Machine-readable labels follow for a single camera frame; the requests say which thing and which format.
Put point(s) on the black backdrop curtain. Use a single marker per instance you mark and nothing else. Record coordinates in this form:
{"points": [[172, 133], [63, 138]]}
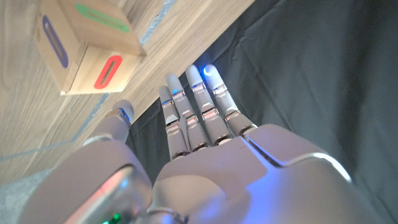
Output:
{"points": [[311, 62]]}

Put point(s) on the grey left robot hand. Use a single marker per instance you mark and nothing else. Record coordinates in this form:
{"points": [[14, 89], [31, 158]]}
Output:
{"points": [[217, 180]]}

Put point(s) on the cardboard box with coloured slots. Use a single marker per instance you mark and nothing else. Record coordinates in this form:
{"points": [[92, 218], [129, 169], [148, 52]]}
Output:
{"points": [[81, 46]]}

